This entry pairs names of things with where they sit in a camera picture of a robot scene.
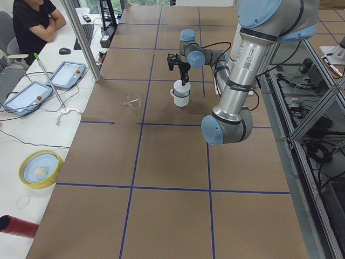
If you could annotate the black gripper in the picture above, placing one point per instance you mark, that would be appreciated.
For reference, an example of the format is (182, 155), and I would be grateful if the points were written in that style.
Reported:
(183, 68)

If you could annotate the white enamel mug lid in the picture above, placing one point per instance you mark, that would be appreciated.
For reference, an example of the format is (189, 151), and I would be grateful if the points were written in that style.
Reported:
(180, 89)

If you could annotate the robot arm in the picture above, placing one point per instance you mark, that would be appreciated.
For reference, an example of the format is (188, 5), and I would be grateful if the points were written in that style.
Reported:
(235, 83)
(262, 23)

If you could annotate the clear glass funnel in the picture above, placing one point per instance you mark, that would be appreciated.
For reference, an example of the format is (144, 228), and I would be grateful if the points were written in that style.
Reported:
(133, 101)

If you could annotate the white enamel mug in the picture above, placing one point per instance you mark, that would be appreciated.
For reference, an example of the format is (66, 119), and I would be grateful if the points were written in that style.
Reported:
(180, 99)

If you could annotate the black box with label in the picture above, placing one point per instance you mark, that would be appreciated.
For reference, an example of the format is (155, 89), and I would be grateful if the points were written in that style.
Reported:
(107, 36)

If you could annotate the brown paper table cover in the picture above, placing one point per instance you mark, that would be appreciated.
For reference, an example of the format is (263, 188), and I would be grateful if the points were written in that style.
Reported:
(144, 183)

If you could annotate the far teach pendant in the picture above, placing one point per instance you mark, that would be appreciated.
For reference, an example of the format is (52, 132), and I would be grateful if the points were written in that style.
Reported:
(67, 74)

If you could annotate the teach pendant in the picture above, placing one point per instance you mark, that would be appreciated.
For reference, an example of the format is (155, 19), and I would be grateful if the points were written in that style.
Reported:
(28, 99)
(67, 74)

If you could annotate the black computer mouse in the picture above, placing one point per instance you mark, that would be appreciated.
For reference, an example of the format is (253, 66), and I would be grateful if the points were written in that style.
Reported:
(64, 51)

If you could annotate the metal rod green tip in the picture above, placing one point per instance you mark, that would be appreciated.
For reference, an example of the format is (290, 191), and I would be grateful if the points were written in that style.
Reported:
(51, 84)

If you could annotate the near teach pendant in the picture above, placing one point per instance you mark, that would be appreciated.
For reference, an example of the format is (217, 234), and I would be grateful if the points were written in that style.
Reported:
(28, 99)

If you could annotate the seated person in black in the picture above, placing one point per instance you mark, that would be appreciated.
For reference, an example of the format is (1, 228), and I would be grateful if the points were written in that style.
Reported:
(35, 24)

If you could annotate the yellow tape roll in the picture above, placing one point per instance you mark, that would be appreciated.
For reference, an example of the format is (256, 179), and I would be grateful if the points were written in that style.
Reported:
(40, 169)

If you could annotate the red cylinder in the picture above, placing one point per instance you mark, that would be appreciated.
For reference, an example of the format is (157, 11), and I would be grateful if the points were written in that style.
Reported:
(15, 226)

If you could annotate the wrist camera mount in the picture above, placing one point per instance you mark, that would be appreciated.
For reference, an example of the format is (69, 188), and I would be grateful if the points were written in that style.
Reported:
(172, 60)

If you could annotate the aluminium frame post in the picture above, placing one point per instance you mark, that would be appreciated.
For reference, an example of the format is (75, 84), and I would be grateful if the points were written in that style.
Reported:
(79, 33)

